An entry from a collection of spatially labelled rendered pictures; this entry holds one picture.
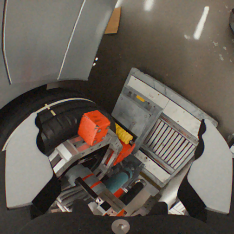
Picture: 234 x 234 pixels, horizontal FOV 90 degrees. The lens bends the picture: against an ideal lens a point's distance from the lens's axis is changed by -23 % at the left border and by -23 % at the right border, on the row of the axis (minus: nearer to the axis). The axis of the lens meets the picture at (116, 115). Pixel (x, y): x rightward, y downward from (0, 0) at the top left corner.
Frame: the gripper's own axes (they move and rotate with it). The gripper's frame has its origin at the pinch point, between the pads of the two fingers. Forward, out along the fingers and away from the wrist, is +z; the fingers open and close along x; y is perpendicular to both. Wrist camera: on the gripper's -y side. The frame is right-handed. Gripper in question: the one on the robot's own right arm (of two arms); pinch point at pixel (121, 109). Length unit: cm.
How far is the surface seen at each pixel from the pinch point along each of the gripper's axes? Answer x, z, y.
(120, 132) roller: 2, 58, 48
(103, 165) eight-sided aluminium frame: -8, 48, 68
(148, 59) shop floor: 23, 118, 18
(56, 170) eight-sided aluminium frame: -18.7, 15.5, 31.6
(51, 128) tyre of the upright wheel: -21.5, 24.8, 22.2
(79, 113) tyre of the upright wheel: -14.2, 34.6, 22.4
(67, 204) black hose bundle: -15.0, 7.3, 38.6
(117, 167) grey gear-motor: 0, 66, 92
